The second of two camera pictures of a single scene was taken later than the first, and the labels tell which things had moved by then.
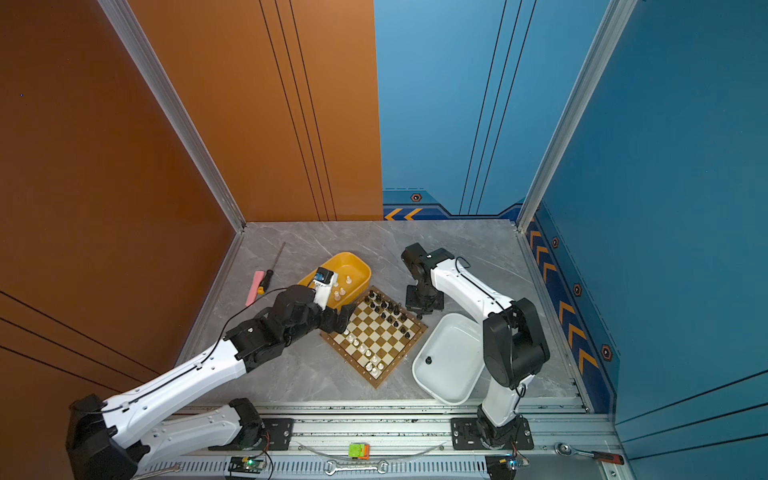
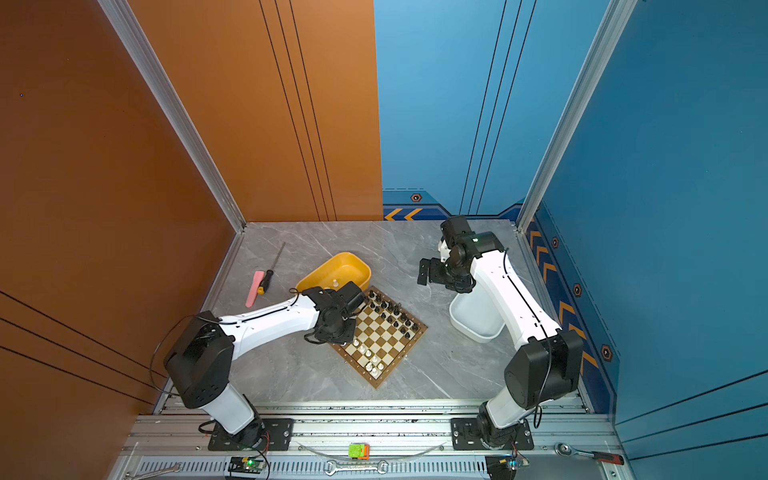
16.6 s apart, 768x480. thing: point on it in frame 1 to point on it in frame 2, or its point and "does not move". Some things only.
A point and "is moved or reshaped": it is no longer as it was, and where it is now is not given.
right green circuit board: [503, 467] does not move
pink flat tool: [257, 280] does not move
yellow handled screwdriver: [268, 275] does not move
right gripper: [411, 305] to [434, 264]
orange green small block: [359, 450] does not move
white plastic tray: [449, 362] is moved or reshaped
